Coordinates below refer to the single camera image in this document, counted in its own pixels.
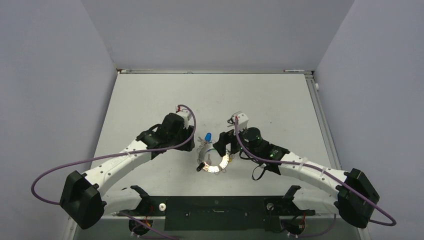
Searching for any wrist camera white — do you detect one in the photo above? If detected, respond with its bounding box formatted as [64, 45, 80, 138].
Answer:
[175, 105, 192, 129]
[227, 111, 249, 133]

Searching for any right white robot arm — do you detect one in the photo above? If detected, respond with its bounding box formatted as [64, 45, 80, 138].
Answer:
[213, 127, 380, 229]

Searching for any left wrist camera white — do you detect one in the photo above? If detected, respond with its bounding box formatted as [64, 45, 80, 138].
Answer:
[175, 105, 192, 129]

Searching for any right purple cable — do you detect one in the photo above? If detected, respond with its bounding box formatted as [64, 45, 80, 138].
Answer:
[234, 116, 397, 227]

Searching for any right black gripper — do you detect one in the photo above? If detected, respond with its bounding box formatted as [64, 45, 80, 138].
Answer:
[214, 122, 260, 159]

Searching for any aluminium frame rail back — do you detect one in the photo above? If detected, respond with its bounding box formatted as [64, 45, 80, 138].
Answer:
[117, 69, 314, 75]

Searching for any aluminium frame rail right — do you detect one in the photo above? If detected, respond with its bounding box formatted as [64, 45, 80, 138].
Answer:
[304, 71, 342, 169]

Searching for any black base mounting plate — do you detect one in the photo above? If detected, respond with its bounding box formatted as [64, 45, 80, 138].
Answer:
[124, 185, 316, 232]

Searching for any round steel key organizer disc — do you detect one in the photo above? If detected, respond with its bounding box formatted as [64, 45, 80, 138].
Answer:
[196, 143, 230, 175]

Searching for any aluminium frame rail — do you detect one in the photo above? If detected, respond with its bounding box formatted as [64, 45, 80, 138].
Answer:
[304, 71, 342, 169]
[117, 69, 314, 75]

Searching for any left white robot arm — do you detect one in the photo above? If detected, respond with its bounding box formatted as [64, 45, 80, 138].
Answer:
[59, 108, 196, 230]

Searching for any black key tag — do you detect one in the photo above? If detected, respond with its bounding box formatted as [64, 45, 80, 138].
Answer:
[196, 162, 206, 172]

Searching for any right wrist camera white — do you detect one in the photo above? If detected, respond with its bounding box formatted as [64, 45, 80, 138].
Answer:
[227, 111, 249, 133]

